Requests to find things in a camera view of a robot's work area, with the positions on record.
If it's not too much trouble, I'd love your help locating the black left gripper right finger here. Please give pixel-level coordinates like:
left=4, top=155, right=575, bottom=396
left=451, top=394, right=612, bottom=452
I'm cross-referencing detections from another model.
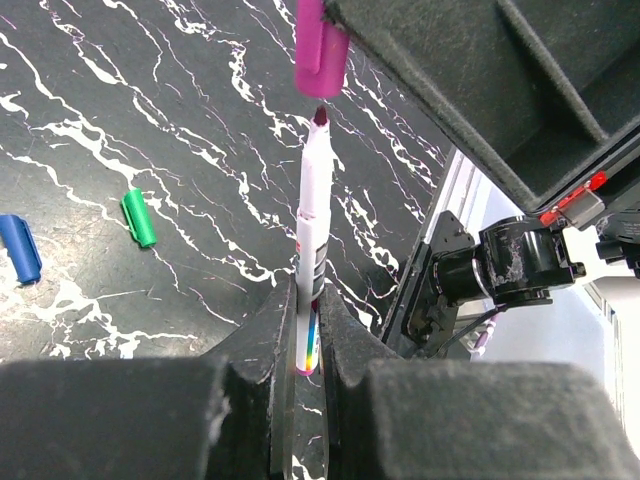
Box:
left=319, top=285, right=398, bottom=479

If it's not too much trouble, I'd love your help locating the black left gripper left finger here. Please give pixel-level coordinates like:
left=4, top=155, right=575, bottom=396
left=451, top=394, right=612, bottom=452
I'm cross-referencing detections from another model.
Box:
left=203, top=276, right=296, bottom=479

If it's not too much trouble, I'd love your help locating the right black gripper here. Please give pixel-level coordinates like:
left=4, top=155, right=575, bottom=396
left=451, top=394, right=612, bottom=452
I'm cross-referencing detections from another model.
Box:
left=596, top=158, right=639, bottom=278

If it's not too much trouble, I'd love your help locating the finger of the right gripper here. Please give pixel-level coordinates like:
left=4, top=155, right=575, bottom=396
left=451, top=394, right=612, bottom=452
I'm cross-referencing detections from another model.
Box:
left=326, top=1, right=639, bottom=213

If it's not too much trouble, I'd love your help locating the white pen magenta end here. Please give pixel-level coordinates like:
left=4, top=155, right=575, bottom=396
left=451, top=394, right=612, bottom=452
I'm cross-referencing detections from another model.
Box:
left=295, top=106, right=334, bottom=376

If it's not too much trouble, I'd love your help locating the magenta pen cap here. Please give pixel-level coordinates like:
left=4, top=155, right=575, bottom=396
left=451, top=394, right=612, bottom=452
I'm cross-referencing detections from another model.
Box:
left=294, top=0, right=350, bottom=99

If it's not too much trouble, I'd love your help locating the blue pen cap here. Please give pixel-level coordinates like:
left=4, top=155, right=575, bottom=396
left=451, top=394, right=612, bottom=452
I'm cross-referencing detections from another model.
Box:
left=1, top=214, right=42, bottom=284

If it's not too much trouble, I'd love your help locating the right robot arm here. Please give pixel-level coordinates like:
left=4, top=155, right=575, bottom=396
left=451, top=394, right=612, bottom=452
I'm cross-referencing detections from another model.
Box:
left=321, top=1, right=639, bottom=479

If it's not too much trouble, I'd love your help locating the green pen cap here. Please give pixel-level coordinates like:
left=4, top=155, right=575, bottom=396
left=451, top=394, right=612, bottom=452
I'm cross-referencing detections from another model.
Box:
left=121, top=188, right=157, bottom=248

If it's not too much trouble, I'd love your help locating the aluminium rail frame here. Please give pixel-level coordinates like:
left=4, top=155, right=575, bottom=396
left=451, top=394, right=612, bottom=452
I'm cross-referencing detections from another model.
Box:
left=379, top=147, right=492, bottom=352

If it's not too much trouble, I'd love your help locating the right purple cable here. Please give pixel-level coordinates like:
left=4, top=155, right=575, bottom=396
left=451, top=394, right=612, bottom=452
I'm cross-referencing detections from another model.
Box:
left=472, top=314, right=501, bottom=359

